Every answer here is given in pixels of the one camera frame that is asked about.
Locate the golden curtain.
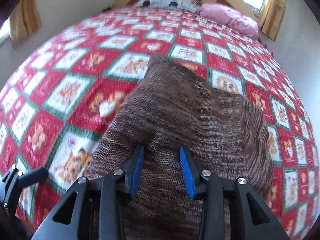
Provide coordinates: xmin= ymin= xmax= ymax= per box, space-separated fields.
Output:
xmin=9 ymin=0 xmax=43 ymax=48
xmin=259 ymin=0 xmax=289 ymax=42

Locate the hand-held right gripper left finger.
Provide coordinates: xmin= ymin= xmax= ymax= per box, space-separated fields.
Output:
xmin=31 ymin=145 xmax=145 ymax=240

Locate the pink pillow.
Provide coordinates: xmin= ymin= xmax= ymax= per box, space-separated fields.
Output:
xmin=199 ymin=2 xmax=259 ymax=39

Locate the brown knitted sweater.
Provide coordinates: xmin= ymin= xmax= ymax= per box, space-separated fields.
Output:
xmin=85 ymin=54 xmax=274 ymax=240

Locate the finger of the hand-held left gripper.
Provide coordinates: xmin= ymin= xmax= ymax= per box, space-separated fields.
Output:
xmin=0 ymin=164 xmax=49 ymax=217

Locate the window with white sill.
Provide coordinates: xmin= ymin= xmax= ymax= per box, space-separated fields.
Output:
xmin=0 ymin=17 xmax=10 ymax=47

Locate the red patchwork quilt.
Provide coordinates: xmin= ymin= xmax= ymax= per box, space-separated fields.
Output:
xmin=0 ymin=6 xmax=320 ymax=240

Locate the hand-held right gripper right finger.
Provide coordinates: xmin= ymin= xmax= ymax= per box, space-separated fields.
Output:
xmin=179 ymin=147 xmax=291 ymax=240

